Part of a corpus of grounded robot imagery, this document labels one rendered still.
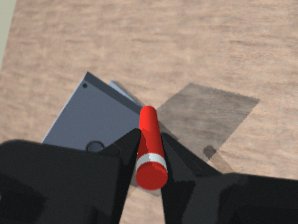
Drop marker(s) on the red peg with grey band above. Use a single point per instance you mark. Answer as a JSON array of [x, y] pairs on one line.
[[151, 169]]

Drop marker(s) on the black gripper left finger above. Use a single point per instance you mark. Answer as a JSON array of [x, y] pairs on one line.
[[99, 178]]

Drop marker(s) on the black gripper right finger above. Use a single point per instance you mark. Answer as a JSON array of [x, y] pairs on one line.
[[196, 193]]

